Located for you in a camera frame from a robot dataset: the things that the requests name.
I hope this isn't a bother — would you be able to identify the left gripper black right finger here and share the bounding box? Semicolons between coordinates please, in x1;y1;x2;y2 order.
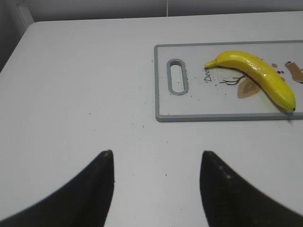
199;151;303;227

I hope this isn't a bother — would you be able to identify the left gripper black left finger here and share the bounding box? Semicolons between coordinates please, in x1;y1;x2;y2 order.
0;150;115;227

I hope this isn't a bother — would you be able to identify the yellow plastic banana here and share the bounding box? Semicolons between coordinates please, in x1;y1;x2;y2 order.
205;51;296;112

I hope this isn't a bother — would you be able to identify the white grey-rimmed cutting board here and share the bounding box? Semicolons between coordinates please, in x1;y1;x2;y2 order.
154;40;303;122

